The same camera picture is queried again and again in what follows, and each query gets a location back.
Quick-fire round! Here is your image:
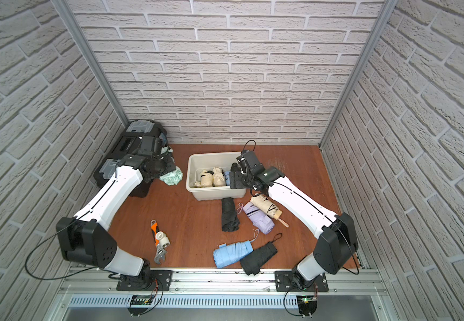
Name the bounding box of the light blue umbrella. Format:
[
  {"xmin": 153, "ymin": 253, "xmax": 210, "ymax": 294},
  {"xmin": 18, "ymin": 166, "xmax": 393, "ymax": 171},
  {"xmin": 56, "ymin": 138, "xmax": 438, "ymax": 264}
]
[
  {"xmin": 224, "ymin": 171, "xmax": 231, "ymax": 186},
  {"xmin": 213, "ymin": 229, "xmax": 260, "ymax": 268}
]

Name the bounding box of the beige umbrella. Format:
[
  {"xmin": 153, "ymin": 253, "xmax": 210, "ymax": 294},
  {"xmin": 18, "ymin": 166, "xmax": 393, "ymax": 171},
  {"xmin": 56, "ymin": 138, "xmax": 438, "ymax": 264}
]
[
  {"xmin": 212, "ymin": 167, "xmax": 227, "ymax": 187},
  {"xmin": 250, "ymin": 194, "xmax": 289, "ymax": 227},
  {"xmin": 194, "ymin": 171, "xmax": 214, "ymax": 188}
]

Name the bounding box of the mint green umbrella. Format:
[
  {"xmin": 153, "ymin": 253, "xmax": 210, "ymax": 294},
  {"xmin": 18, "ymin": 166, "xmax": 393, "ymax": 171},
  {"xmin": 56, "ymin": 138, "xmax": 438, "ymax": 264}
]
[{"xmin": 159, "ymin": 147, "xmax": 183, "ymax": 185}]

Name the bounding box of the white plastic storage box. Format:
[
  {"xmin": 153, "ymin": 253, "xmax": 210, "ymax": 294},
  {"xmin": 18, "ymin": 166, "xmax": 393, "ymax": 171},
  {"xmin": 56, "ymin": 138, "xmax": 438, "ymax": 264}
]
[{"xmin": 185, "ymin": 151, "xmax": 247, "ymax": 201}]

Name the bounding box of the black umbrella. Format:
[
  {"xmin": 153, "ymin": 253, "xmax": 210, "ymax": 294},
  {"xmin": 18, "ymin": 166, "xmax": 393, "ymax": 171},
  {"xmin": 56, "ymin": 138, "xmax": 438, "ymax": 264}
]
[
  {"xmin": 221, "ymin": 197, "xmax": 240, "ymax": 232},
  {"xmin": 239, "ymin": 233, "xmax": 283, "ymax": 276}
]

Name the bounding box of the lilac umbrella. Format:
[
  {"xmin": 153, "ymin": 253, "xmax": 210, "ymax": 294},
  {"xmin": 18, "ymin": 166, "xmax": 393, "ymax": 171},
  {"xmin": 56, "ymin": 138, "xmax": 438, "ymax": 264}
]
[{"xmin": 237, "ymin": 202, "xmax": 275, "ymax": 235}]

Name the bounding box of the light blue umbrella front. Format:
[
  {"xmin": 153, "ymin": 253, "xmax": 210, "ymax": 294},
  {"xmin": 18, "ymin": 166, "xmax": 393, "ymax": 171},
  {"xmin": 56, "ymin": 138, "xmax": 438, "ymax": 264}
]
[{"xmin": 213, "ymin": 229, "xmax": 260, "ymax": 268}]

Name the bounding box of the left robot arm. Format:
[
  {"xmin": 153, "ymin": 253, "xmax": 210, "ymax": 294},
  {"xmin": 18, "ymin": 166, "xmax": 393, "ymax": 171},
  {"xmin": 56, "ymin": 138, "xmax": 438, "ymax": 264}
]
[{"xmin": 56, "ymin": 136, "xmax": 176, "ymax": 277}]

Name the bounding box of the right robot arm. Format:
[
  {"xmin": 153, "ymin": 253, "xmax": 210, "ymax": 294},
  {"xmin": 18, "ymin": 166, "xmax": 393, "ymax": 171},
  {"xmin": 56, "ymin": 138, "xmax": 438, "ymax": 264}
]
[{"xmin": 229, "ymin": 149, "xmax": 358, "ymax": 290}]

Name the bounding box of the black umbrella front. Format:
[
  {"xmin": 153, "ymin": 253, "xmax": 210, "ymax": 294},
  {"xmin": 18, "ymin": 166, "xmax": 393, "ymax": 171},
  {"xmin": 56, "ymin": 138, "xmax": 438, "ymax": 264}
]
[{"xmin": 239, "ymin": 233, "xmax": 283, "ymax": 276}]

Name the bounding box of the black plastic toolbox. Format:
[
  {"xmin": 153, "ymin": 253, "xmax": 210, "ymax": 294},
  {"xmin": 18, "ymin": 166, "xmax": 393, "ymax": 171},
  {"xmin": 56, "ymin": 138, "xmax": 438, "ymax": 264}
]
[{"xmin": 93, "ymin": 120, "xmax": 169, "ymax": 198}]

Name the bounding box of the white pipe fitting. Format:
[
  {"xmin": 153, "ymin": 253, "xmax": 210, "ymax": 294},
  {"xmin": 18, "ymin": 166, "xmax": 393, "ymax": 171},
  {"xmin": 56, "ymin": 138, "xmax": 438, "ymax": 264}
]
[{"xmin": 155, "ymin": 231, "xmax": 171, "ymax": 248}]

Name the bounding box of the left controller board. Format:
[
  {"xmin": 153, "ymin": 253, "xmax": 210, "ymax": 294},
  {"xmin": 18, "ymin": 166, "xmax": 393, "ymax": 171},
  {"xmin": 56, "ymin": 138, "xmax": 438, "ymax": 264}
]
[{"xmin": 128, "ymin": 295, "xmax": 157, "ymax": 316}]

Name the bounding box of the controller board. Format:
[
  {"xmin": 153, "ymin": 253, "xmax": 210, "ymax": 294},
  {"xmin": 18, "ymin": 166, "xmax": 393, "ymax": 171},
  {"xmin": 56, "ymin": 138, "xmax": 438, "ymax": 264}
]
[
  {"xmin": 128, "ymin": 295, "xmax": 157, "ymax": 316},
  {"xmin": 296, "ymin": 296, "xmax": 318, "ymax": 318}
]

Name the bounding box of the right controller board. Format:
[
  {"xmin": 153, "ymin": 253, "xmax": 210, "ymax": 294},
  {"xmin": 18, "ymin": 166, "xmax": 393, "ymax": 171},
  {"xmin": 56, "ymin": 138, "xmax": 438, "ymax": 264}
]
[{"xmin": 296, "ymin": 296, "xmax": 318, "ymax": 318}]

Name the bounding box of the orange handled adjustable wrench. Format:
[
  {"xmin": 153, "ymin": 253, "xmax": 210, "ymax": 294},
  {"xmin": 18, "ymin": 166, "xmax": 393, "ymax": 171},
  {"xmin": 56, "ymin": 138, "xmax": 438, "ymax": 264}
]
[{"xmin": 150, "ymin": 220, "xmax": 167, "ymax": 265}]

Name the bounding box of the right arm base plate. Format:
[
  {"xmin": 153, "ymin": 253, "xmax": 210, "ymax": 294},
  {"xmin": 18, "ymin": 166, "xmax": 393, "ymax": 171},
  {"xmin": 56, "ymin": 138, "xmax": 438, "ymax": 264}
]
[{"xmin": 274, "ymin": 270, "xmax": 329, "ymax": 293}]

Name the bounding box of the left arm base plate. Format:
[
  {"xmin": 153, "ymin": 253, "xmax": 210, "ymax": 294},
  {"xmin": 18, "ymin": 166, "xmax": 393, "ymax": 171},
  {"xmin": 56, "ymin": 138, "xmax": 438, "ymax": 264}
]
[{"xmin": 117, "ymin": 269, "xmax": 173, "ymax": 292}]

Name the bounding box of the aluminium front rail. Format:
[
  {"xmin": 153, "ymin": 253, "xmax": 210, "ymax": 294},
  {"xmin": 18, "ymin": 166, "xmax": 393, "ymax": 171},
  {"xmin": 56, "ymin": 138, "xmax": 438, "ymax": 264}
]
[{"xmin": 59, "ymin": 267, "xmax": 388, "ymax": 296}]

